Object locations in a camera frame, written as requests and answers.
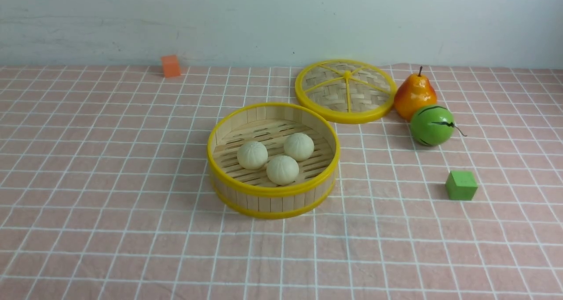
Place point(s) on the white steamed bun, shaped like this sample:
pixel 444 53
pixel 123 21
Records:
pixel 282 170
pixel 252 155
pixel 299 146

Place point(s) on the pink checkered tablecloth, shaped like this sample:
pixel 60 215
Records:
pixel 105 193

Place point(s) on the green toy cube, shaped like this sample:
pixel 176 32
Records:
pixel 461 185

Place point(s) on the green toy watermelon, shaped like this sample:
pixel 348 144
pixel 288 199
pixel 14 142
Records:
pixel 433 125

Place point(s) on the bamboo steamer tray yellow rim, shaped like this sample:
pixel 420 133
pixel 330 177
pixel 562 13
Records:
pixel 253 175

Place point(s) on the orange yellow toy pear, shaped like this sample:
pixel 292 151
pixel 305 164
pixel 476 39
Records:
pixel 414 93

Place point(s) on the orange toy cube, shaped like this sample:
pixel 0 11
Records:
pixel 170 66

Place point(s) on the bamboo steamer lid yellow rim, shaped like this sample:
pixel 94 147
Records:
pixel 345 91

